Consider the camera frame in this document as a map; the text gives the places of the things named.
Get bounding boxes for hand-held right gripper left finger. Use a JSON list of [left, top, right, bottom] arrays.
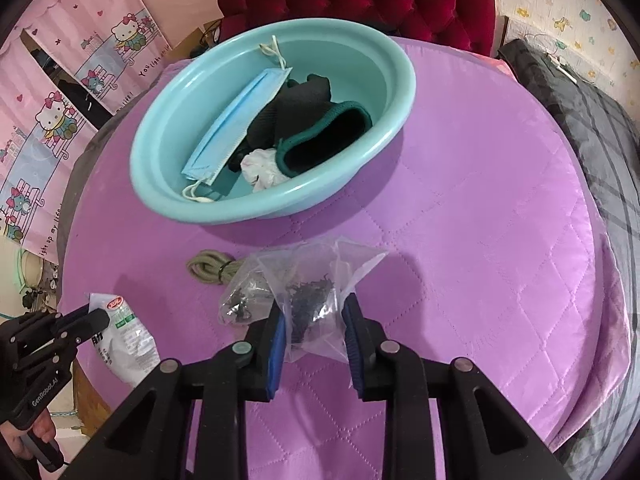
[[60, 302, 288, 480]]

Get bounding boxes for pink cartoon curtain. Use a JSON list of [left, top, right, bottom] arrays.
[[0, 0, 169, 264]]

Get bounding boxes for white cable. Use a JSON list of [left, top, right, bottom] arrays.
[[529, 34, 582, 84]]

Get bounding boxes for grey under tablecloth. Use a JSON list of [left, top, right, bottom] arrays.
[[54, 105, 146, 281]]

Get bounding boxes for clear plastic bag dark leaves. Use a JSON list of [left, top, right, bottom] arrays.
[[217, 237, 390, 362]]

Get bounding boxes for white snack packet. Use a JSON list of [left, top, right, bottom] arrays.
[[87, 292, 161, 387]]

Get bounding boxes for purple quilted table cover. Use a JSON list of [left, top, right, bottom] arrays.
[[62, 35, 632, 480]]

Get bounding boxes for person's left hand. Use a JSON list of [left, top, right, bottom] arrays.
[[0, 407, 59, 466]]

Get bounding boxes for olive cord bundle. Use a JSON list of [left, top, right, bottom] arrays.
[[186, 250, 244, 286]]

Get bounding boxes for blue face mask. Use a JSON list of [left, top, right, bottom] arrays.
[[181, 35, 293, 205]]

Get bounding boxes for grey plaid bed blanket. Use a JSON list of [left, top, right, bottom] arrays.
[[499, 37, 640, 467]]

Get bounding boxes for black sock green cuff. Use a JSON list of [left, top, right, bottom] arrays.
[[227, 74, 373, 179]]

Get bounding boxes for teal plastic basin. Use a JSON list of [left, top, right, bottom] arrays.
[[130, 22, 417, 224]]

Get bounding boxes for cardboard box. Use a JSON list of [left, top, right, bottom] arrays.
[[189, 19, 227, 57]]

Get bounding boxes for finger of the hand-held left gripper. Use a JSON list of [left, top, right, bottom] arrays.
[[47, 305, 93, 326], [56, 308, 111, 347]]

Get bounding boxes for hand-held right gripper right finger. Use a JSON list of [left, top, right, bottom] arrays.
[[341, 292, 571, 480]]

